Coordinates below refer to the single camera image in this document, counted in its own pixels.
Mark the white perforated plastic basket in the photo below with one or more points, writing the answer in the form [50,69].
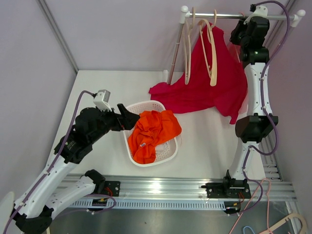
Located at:
[170,153]

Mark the beige hanger of white shirt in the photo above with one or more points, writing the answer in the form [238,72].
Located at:
[187,47]

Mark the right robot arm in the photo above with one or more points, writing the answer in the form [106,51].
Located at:
[250,34]

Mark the magenta t shirt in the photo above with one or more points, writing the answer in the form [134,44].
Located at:
[231,85]

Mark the white t shirt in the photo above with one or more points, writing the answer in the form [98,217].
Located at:
[161,148]

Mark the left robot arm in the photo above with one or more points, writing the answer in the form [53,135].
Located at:
[36,209]

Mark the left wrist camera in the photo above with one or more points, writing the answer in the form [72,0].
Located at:
[101,101]

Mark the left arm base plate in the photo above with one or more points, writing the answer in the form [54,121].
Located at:
[104,194]

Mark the metal clothes rack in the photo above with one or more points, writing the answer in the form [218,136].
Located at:
[185,13]

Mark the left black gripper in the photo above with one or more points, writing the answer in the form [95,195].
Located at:
[126,121]

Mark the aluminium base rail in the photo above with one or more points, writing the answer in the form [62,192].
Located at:
[188,194]

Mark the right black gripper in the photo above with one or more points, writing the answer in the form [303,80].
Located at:
[240,26]

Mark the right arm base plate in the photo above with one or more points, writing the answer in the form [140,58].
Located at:
[238,190]

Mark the blue hanger on floor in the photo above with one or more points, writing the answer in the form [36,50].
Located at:
[247,230]

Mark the beige hanger of orange shirt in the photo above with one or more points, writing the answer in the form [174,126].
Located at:
[211,69]

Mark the orange t shirt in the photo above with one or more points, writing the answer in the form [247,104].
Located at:
[152,129]

